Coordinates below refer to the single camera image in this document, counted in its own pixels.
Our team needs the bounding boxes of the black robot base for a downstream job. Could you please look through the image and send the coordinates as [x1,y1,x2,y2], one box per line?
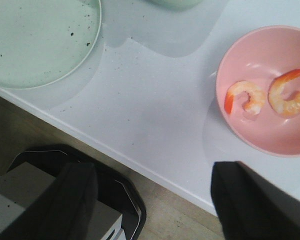
[0,145,147,240]

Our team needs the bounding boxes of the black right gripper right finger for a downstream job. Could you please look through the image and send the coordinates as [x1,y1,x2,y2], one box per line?
[210,161,300,240]

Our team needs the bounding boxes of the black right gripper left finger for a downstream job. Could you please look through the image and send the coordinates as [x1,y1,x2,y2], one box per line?
[0,163,98,240]

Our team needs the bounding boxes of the shrimp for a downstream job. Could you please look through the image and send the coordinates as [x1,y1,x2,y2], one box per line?
[268,69,300,118]
[224,80,266,115]

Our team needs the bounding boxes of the pink bowl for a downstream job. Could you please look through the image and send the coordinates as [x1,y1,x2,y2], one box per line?
[216,25,300,157]

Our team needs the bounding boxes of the green round plate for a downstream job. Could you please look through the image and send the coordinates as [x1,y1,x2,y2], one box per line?
[0,0,102,89]

